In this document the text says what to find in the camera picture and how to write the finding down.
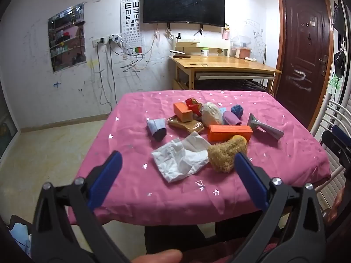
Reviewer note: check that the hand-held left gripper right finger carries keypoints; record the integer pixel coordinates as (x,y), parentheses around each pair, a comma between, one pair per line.
(251,180)

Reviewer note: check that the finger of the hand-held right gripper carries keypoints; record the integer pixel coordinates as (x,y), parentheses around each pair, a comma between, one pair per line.
(340,133)

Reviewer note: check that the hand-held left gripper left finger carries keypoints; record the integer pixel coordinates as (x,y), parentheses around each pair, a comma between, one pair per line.
(107,178)

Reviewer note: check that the long orange box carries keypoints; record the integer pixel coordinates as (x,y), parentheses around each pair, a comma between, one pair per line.
(229,133)

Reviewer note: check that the red and white snack wrapper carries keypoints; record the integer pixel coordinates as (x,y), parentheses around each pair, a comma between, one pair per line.
(193,106)

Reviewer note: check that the person's right hand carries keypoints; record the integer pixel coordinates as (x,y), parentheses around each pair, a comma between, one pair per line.
(339,202)

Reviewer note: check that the person's left hand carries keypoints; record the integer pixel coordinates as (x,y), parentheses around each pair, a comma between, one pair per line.
(159,256)

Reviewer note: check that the white slatted chair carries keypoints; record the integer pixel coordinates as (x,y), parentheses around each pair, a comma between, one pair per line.
(334,109)

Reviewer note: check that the yellow-brown sponge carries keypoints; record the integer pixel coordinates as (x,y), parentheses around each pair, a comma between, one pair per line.
(224,153)

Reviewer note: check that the pink star-print tablecloth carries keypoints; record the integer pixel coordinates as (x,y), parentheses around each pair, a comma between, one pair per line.
(164,197)

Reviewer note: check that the purple pouch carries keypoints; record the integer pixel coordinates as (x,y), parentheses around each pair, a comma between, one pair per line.
(231,119)

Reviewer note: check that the small black hanging bag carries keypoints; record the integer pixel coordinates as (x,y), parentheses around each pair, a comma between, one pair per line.
(340,63)

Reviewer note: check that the blue yarn ball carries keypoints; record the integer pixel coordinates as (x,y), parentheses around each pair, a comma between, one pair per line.
(237,111)

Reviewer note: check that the white crumpled tissue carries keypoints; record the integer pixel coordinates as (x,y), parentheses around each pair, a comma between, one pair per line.
(178,159)

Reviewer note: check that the light blue paper slip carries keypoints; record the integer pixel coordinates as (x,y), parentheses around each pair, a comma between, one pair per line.
(222,110)

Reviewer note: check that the brown plastic wrapper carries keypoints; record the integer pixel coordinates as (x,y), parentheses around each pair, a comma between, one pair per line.
(189,127)

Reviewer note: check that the dark red door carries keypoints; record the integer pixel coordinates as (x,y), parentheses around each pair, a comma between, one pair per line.
(301,60)

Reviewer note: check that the small orange box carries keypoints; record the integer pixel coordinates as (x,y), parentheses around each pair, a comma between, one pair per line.
(181,110)

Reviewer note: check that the light blue plastic bag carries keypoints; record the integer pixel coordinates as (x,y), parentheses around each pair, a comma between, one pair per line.
(19,235)

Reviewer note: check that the white rag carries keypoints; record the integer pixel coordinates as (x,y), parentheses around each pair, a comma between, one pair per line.
(250,59)

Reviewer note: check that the large black hanging bag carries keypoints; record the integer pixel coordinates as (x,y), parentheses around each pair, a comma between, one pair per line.
(340,16)

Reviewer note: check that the wooden desk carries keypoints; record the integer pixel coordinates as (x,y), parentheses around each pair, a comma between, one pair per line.
(224,64)

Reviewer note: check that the white jar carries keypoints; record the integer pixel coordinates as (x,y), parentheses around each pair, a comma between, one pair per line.
(204,53)

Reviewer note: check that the clear plastic container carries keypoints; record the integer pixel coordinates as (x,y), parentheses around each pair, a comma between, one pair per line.
(237,42)

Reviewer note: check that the white power strip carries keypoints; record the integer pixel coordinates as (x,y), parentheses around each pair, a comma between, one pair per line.
(105,39)

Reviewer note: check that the pink bottle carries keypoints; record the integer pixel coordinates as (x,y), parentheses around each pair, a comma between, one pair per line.
(226,34)

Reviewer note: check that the white desk shelf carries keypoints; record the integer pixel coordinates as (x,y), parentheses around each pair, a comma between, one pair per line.
(189,43)

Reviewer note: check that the eye chart poster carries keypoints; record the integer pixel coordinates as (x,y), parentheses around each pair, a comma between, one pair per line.
(131,24)

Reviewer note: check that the wall window with shelves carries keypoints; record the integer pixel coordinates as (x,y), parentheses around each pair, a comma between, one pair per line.
(67,38)

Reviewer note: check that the black wall television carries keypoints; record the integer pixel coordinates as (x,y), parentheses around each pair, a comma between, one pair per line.
(183,2)

